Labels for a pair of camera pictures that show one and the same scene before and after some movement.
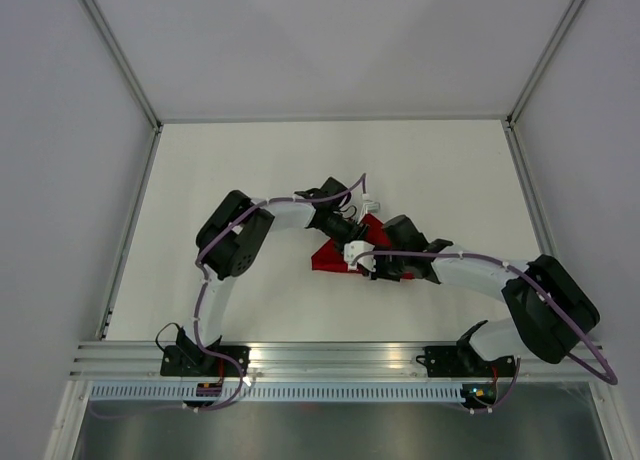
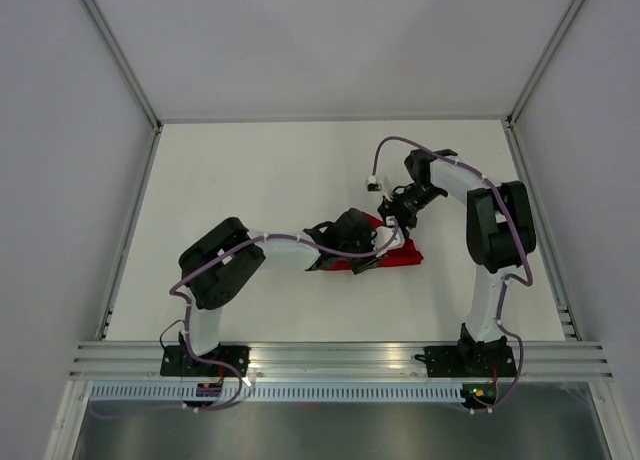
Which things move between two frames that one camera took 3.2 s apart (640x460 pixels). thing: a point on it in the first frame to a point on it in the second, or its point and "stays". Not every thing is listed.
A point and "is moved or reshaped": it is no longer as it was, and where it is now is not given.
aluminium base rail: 323,361 stays
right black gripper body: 389,267 to 407,205
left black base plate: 197,361 stays
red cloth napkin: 329,258 is moved or reshaped
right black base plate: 454,361 stays
